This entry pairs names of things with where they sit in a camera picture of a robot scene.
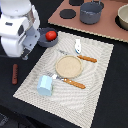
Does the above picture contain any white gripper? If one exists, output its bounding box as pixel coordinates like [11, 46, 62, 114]
[0, 13, 40, 58]

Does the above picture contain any wooden handled knife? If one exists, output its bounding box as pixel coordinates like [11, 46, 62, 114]
[57, 49, 97, 63]

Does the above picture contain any pink toy stove top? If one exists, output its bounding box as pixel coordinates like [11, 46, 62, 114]
[48, 0, 128, 42]

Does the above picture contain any round wooden plate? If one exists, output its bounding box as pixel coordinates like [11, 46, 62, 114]
[55, 55, 83, 78]

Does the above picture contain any brown grilled sausage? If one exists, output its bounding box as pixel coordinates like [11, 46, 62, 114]
[12, 64, 18, 85]

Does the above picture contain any wooden handled fork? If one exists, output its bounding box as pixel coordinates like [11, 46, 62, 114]
[46, 71, 86, 89]

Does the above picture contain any beige bowl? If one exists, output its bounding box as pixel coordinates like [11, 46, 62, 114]
[118, 4, 128, 30]

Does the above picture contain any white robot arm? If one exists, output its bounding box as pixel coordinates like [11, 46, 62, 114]
[0, 0, 40, 60]

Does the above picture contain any beige woven placemat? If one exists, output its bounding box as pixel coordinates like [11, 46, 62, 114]
[14, 31, 113, 128]

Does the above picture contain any large grey pot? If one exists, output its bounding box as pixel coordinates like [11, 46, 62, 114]
[80, 1, 102, 24]

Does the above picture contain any red tomato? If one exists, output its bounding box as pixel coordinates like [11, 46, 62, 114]
[45, 31, 57, 41]

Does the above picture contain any black stove burner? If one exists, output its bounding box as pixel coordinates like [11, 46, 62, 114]
[60, 9, 76, 19]
[69, 0, 84, 6]

